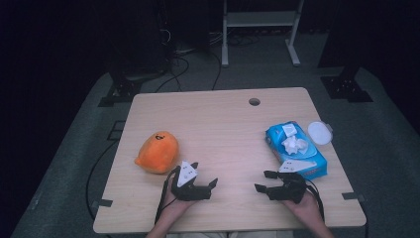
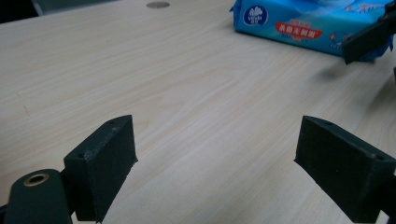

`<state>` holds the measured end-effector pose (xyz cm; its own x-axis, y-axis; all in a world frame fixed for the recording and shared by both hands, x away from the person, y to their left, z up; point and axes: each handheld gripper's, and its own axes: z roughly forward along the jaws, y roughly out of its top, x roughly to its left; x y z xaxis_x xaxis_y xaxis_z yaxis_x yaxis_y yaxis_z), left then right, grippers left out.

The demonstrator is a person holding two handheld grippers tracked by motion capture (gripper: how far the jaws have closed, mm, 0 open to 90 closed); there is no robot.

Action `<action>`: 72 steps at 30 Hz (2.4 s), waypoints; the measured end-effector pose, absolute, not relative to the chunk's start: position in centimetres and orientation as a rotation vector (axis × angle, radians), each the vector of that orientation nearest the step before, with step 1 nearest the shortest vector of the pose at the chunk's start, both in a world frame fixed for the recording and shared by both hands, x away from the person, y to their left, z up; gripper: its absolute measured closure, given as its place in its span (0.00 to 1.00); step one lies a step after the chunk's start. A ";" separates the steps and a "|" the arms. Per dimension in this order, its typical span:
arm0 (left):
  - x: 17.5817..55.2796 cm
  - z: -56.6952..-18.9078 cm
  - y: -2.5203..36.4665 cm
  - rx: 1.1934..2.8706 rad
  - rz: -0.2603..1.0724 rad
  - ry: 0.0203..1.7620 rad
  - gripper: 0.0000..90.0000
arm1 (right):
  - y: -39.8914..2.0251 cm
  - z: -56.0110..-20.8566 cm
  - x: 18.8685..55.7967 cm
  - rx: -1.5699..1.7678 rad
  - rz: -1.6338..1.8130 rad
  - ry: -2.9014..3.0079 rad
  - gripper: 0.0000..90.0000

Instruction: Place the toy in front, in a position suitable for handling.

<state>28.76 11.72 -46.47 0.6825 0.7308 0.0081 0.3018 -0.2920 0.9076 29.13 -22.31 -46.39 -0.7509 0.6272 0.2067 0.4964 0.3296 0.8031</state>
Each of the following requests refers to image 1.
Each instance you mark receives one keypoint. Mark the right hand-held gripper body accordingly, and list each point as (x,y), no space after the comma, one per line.
(292,190)

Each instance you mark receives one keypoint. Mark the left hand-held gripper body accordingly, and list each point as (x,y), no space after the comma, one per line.
(186,175)

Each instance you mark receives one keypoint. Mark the blue wet wipes pack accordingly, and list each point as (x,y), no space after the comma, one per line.
(305,162)

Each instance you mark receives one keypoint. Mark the white wet wipe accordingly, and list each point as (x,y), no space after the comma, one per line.
(294,144)

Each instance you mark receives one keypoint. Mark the black tape strip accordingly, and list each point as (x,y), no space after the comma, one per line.
(102,203)
(352,196)

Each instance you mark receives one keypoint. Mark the dark floor outlet plate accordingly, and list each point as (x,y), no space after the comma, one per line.
(116,130)

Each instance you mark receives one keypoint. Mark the person's right hand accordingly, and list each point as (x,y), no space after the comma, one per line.
(307,208)

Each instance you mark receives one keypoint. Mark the white metal stand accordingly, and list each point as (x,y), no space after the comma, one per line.
(261,19)

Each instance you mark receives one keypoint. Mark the black stand base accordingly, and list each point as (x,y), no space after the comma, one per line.
(120,94)
(346,89)

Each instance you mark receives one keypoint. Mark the person's left hand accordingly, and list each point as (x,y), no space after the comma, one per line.
(173,206)

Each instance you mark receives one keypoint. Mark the orange plush toy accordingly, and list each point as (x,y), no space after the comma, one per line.
(158,153)

